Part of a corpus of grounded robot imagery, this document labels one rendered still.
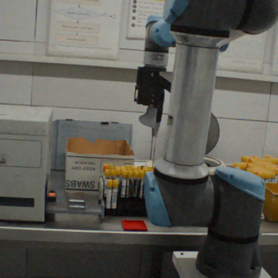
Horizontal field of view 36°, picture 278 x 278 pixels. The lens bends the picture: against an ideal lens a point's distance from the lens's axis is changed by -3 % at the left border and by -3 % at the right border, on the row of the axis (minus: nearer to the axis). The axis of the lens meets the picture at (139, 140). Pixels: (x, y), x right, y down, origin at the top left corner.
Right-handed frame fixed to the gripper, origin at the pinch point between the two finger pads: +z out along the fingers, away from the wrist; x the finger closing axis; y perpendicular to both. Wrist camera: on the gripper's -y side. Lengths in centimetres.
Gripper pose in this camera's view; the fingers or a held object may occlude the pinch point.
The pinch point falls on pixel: (156, 132)
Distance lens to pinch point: 135.4
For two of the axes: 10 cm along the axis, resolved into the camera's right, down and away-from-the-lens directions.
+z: -0.8, 9.8, 1.8
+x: 1.5, 1.9, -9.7
